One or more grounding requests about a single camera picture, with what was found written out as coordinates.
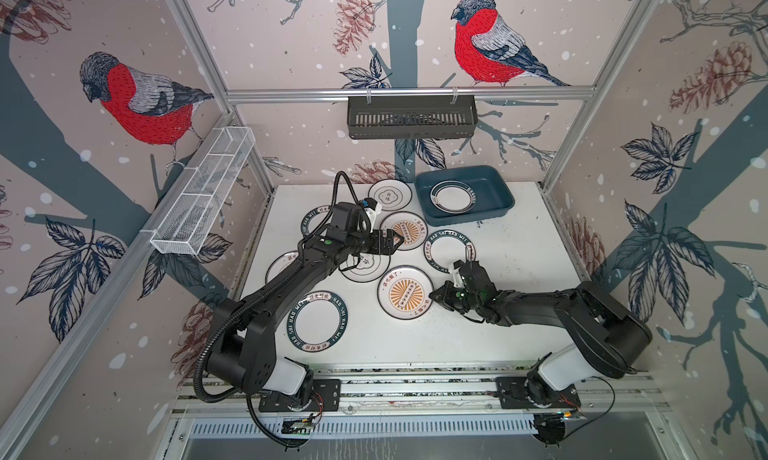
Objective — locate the teal plastic bin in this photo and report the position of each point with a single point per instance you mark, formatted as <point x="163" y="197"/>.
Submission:
<point x="493" y="197"/>

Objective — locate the green red rim plate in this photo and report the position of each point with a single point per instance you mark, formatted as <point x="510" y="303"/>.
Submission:
<point x="453" y="197"/>

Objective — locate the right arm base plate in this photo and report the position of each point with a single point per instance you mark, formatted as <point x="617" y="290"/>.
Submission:
<point x="523" y="393"/>

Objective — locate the orange sunburst plate back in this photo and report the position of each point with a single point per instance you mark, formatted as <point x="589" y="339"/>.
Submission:
<point x="410" y="226"/>

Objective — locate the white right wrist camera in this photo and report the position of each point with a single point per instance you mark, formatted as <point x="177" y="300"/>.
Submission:
<point x="458" y="271"/>

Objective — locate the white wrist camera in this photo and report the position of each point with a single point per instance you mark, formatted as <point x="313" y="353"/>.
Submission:
<point x="458" y="271"/>
<point x="371" y="207"/>

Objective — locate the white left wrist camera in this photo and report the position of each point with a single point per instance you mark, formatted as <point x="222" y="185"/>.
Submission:
<point x="371" y="207"/>

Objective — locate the white plate black flower outline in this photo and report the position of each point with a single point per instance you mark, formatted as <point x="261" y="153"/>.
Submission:
<point x="391" y="194"/>

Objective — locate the white mesh wall shelf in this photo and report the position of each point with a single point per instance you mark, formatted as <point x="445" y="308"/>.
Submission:
<point x="189" y="221"/>

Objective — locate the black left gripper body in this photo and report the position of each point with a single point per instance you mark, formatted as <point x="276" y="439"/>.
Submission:
<point x="375" y="241"/>

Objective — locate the orange sunburst plate left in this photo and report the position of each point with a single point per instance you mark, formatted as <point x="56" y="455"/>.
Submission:
<point x="280" y="264"/>

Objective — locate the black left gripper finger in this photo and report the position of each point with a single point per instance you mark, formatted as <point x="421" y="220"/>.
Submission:
<point x="393" y="253"/>
<point x="397" y="238"/>

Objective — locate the orange sunburst plate front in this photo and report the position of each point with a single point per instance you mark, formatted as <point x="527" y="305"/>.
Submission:
<point x="403" y="292"/>

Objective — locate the black hanging wire basket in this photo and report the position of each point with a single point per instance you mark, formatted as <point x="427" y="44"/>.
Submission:
<point x="412" y="117"/>

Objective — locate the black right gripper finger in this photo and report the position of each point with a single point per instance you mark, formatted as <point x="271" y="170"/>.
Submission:
<point x="471" y="269"/>
<point x="443" y="296"/>

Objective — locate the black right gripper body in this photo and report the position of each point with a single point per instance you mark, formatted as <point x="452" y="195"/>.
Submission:
<point x="465" y="299"/>

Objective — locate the green ring plate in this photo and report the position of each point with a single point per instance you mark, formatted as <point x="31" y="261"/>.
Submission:
<point x="317" y="322"/>
<point x="313" y="219"/>
<point x="444" y="247"/>

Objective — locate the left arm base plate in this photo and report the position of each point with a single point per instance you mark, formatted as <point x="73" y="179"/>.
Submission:
<point x="316" y="396"/>

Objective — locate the aluminium front rail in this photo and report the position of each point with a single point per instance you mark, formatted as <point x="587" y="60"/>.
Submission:
<point x="480" y="389"/>

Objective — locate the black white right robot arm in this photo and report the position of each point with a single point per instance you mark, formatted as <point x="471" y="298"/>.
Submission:
<point x="607" y="338"/>

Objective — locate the orange sunburst plate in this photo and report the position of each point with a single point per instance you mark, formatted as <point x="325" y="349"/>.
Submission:
<point x="280" y="264"/>
<point x="403" y="292"/>
<point x="410" y="226"/>

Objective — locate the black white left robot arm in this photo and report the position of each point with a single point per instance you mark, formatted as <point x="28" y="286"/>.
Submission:
<point x="240" y="355"/>

